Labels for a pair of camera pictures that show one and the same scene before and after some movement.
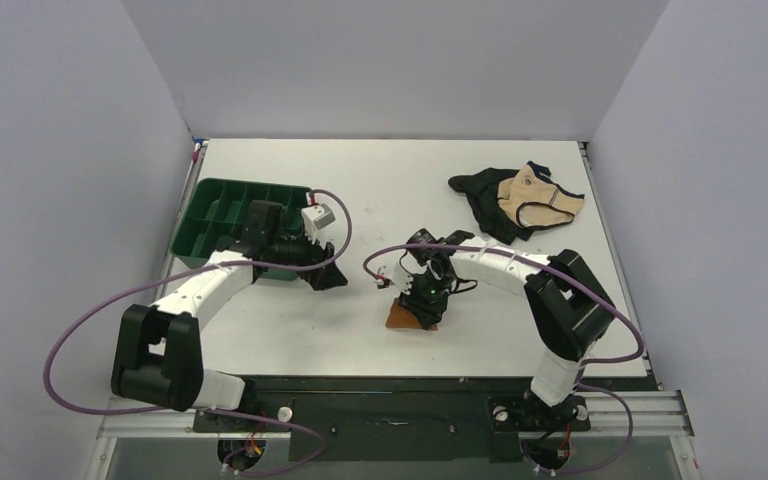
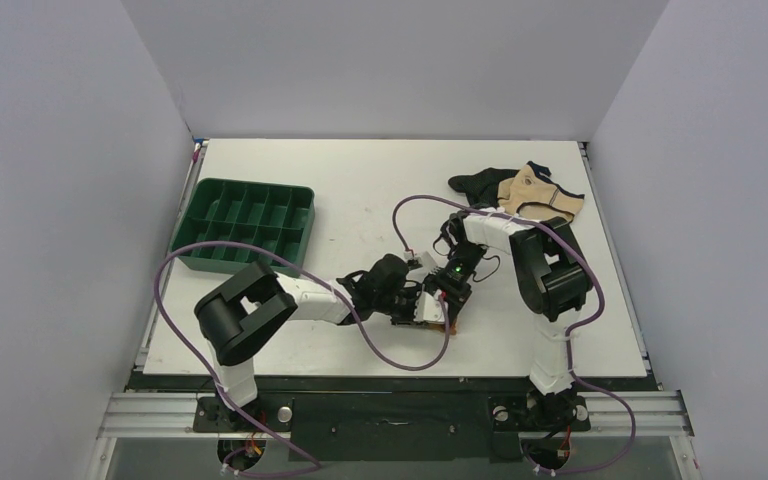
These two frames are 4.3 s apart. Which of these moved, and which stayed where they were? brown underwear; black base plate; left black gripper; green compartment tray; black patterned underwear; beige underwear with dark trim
Moved: brown underwear; left black gripper
Stayed: green compartment tray; black patterned underwear; beige underwear with dark trim; black base plate
